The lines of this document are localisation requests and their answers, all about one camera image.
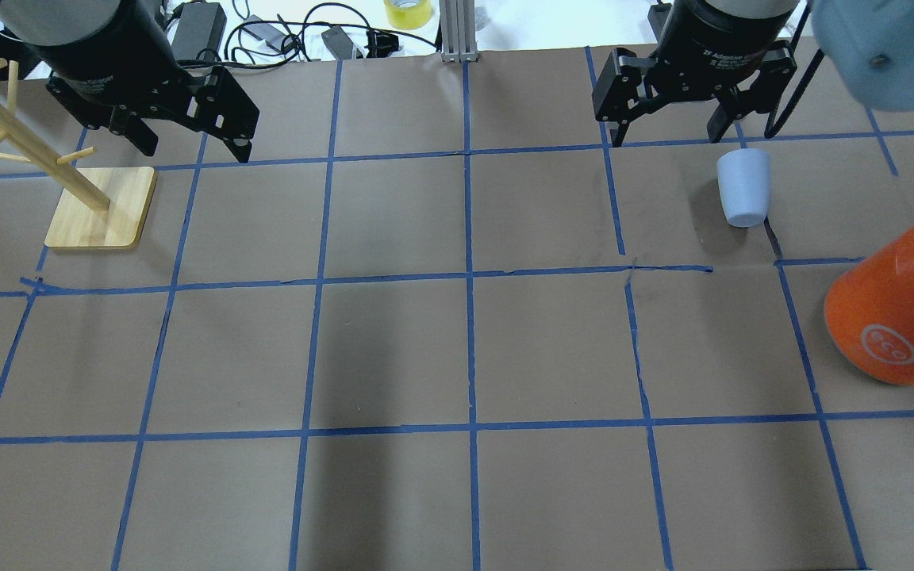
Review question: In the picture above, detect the black power adapter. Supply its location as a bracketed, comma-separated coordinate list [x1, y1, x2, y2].
[171, 1, 226, 65]

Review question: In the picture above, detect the wooden mug tree stand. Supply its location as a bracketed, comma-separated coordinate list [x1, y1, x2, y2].
[0, 58, 157, 251]

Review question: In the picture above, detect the aluminium frame post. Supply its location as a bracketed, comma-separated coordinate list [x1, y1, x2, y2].
[438, 0, 480, 63]

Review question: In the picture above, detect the small black power brick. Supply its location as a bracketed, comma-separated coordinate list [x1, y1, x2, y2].
[321, 25, 365, 60]

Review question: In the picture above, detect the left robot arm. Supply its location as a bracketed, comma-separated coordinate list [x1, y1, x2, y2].
[0, 1, 259, 163]

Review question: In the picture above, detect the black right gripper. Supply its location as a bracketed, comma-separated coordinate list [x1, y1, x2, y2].
[593, 1, 798, 148]

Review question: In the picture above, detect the black cable bundle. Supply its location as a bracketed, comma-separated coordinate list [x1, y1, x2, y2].
[223, 0, 438, 71]

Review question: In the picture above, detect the light blue plastic cup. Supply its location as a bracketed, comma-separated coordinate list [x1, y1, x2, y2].
[716, 148, 771, 228]

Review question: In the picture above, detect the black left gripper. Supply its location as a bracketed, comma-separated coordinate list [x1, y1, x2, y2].
[0, 1, 259, 165]

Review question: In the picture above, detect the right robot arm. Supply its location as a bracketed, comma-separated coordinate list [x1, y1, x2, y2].
[592, 1, 914, 146]

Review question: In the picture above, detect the orange can with grey lid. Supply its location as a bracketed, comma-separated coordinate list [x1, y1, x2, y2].
[824, 227, 914, 386]

